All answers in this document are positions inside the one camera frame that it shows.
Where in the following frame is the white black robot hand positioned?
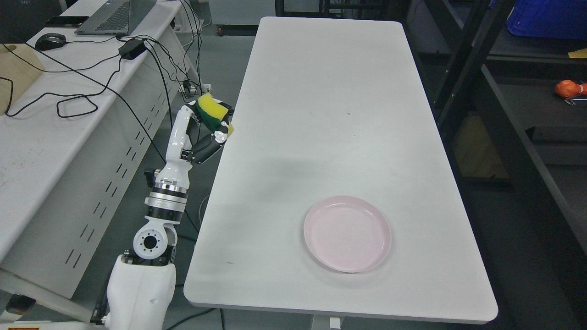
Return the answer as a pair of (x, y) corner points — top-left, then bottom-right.
(153, 100), (229, 189)

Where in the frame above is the green yellow sponge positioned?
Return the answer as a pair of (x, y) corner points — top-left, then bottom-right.
(195, 93), (234, 137)

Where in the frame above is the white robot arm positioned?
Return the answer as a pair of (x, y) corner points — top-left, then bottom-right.
(105, 178), (189, 330)

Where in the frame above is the dark metal shelf rack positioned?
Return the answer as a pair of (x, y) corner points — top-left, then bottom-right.
(402, 0), (586, 260)

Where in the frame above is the white power strip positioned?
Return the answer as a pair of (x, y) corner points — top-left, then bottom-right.
(178, 81), (212, 103)

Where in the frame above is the black power adapter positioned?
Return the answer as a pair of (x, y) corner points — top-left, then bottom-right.
(119, 39), (147, 60)

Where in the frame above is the white perforated side desk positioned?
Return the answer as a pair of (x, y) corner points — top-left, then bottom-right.
(1, 0), (190, 323)

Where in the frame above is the white table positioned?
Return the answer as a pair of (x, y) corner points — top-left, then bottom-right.
(183, 16), (498, 328)

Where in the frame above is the grey laptop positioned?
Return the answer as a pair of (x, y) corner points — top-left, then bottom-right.
(75, 0), (157, 36)

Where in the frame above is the black computer mouse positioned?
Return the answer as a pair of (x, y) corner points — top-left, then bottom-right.
(35, 32), (67, 51)

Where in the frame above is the black smartphone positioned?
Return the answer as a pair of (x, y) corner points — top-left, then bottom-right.
(44, 16), (89, 28)

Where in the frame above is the pink round plate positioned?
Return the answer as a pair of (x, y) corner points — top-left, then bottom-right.
(303, 196), (392, 274)

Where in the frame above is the brown cardboard box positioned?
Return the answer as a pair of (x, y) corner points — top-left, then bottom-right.
(0, 44), (44, 115)

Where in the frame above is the orange toy object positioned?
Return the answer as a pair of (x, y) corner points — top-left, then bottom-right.
(555, 79), (587, 98)

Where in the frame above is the blue plastic crate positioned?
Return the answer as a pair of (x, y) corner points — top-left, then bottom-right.
(506, 0), (587, 40)

